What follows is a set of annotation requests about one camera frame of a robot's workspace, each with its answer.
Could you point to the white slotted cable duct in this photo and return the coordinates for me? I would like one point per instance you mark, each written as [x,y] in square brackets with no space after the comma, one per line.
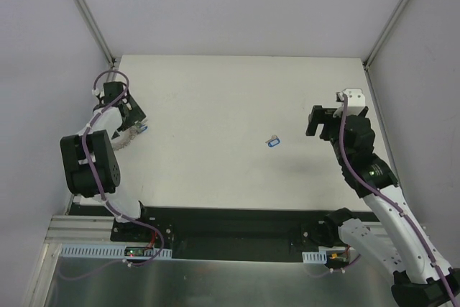
[116,252]
[315,258]

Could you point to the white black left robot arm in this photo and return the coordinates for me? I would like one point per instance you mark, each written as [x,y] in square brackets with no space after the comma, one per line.
[89,157]

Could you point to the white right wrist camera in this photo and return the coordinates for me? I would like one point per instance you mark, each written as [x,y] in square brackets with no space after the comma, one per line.
[356,101]

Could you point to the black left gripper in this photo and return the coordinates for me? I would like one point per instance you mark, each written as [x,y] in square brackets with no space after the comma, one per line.
[133,114]

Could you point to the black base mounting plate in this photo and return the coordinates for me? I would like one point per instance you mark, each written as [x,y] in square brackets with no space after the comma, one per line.
[232,234]

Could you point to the silver disc with key rings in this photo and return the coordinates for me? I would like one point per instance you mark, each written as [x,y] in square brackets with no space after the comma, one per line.
[121,139]

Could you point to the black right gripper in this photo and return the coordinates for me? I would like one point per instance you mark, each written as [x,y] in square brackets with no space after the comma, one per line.
[327,124]

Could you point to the white slotted cable duct left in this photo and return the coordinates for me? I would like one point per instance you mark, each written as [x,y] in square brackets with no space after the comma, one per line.
[116,252]

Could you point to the aluminium corner frame post left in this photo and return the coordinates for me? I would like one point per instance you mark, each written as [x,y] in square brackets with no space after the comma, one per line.
[95,31]

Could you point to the white slotted cable duct right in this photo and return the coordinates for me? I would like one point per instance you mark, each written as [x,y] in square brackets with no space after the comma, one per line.
[315,258]

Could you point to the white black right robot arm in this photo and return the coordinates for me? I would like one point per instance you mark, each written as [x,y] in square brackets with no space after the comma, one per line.
[418,274]

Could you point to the aluminium corner frame post right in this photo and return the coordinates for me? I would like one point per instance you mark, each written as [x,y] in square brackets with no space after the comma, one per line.
[384,35]

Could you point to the aluminium corner frame post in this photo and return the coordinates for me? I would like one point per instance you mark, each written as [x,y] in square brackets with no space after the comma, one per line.
[95,31]
[384,35]

